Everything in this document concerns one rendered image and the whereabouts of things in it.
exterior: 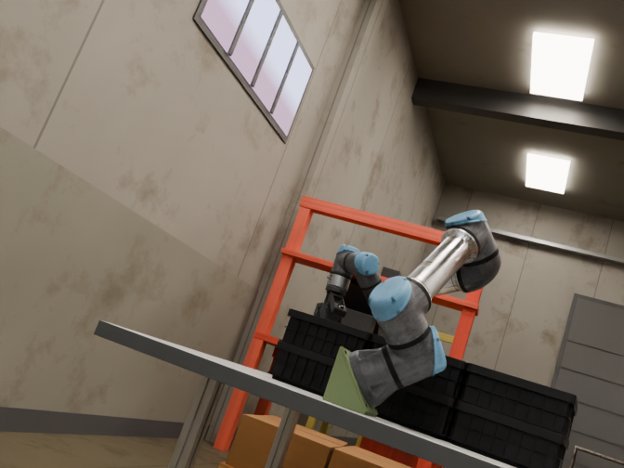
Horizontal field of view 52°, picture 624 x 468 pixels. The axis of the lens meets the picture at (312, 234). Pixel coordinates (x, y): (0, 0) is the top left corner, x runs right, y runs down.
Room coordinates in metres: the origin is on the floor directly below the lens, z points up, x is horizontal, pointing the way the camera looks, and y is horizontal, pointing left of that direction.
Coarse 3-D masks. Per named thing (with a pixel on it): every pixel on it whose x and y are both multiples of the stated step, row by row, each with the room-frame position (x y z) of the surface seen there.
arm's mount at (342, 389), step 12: (336, 360) 1.64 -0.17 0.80; (348, 360) 1.65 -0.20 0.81; (336, 372) 1.64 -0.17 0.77; (348, 372) 1.63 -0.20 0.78; (336, 384) 1.63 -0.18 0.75; (348, 384) 1.62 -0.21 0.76; (324, 396) 1.64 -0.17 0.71; (336, 396) 1.63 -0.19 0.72; (348, 396) 1.62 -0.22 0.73; (360, 396) 1.61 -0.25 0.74; (348, 408) 1.62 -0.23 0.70; (360, 408) 1.61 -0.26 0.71; (372, 408) 1.71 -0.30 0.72
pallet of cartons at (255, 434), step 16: (256, 416) 3.96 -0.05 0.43; (272, 416) 4.40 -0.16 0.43; (240, 432) 3.83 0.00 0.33; (256, 432) 3.80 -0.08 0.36; (272, 432) 3.77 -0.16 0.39; (304, 432) 4.04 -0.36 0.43; (240, 448) 3.82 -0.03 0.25; (256, 448) 3.79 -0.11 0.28; (288, 448) 3.74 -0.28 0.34; (304, 448) 3.71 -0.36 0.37; (320, 448) 3.68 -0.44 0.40; (336, 448) 3.70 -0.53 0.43; (352, 448) 4.07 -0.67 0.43; (224, 464) 3.82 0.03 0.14; (240, 464) 3.81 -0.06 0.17; (256, 464) 3.78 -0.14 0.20; (288, 464) 3.73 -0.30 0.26; (304, 464) 3.70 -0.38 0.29; (320, 464) 3.67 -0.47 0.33; (336, 464) 3.67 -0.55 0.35; (352, 464) 3.65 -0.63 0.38; (368, 464) 3.62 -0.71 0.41; (384, 464) 3.78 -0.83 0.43; (400, 464) 4.18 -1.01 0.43
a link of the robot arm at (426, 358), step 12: (420, 336) 1.59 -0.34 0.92; (432, 336) 1.61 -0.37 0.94; (396, 348) 1.61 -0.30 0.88; (408, 348) 1.60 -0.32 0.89; (420, 348) 1.59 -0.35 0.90; (432, 348) 1.60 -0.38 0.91; (396, 360) 1.62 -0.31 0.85; (408, 360) 1.61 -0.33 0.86; (420, 360) 1.61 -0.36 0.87; (432, 360) 1.60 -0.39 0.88; (444, 360) 1.61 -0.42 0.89; (396, 372) 1.63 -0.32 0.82; (408, 372) 1.62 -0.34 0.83; (420, 372) 1.62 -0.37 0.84; (432, 372) 1.63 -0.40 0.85; (408, 384) 1.66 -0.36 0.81
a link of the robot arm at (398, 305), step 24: (456, 216) 1.82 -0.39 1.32; (480, 216) 1.76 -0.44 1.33; (456, 240) 1.74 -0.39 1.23; (480, 240) 1.76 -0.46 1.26; (432, 264) 1.67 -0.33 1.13; (456, 264) 1.71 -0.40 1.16; (480, 264) 1.81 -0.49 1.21; (384, 288) 1.60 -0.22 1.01; (408, 288) 1.56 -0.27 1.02; (432, 288) 1.64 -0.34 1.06; (384, 312) 1.56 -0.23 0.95; (408, 312) 1.56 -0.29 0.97; (384, 336) 1.62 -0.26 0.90; (408, 336) 1.58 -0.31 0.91
